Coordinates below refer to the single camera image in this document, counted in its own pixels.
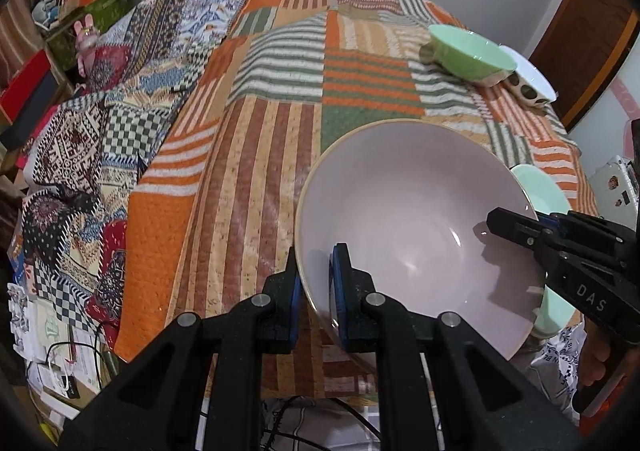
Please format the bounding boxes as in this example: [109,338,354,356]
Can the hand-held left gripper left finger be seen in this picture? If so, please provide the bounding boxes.
[60,246,303,451]

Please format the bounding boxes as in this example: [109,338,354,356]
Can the multicoloured patterned blanket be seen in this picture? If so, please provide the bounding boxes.
[10,0,251,332]

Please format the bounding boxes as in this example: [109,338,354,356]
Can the black floor cables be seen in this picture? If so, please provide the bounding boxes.
[200,396,381,451]

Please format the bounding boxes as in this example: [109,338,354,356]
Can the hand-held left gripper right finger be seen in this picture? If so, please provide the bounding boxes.
[330,242,583,451]

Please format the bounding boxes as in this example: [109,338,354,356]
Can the white printed cloth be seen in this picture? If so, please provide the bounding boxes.
[530,326,587,427]

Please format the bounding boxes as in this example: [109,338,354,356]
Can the pink rabbit toy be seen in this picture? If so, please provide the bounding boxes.
[75,15,101,77]

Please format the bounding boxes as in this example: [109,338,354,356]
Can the pink bowl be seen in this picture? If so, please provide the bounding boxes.
[294,120,548,362]

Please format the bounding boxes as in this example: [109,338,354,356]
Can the brown wooden door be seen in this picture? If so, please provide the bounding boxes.
[530,0,640,132]

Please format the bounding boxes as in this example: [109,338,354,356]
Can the red box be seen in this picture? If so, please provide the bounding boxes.
[0,48,51,124]

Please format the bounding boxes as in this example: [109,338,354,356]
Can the orange striped patchwork tablecloth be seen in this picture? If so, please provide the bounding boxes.
[114,0,601,399]

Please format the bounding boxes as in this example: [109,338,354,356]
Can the green bowl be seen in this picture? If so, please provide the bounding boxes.
[429,24,517,86]

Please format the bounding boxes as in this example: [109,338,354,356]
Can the person's right hand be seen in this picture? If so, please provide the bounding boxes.
[577,328,628,388]

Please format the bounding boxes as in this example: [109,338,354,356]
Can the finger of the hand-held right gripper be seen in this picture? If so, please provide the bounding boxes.
[547,211,632,254]
[486,208,553,254]

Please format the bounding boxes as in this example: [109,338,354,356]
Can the green plate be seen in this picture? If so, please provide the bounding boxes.
[510,164,576,338]

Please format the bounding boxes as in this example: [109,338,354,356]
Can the white bowl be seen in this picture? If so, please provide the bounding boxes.
[497,45,557,107]

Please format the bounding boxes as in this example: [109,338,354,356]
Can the dark flat box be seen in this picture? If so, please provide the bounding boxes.
[0,71,61,147]

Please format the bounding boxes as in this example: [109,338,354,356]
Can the pile of white papers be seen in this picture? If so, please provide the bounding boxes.
[10,281,116,407]

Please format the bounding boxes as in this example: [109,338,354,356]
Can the green cardboard box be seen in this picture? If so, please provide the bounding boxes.
[47,0,123,72]

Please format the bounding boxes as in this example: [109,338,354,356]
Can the white case with stickers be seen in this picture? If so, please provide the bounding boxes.
[587,156,640,218]

